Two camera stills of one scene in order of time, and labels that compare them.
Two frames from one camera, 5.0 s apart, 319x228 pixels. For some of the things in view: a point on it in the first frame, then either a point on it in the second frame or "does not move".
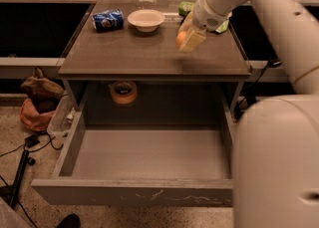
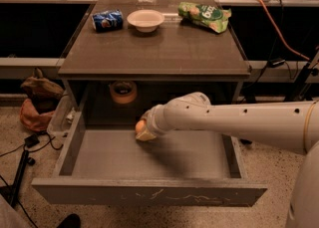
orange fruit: (180, 38) -> (140, 127)
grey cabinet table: (123, 67) does not move
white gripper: (205, 17) -> (153, 122)
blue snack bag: (109, 20) does not move
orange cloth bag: (34, 119) does not move
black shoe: (70, 221) does not move
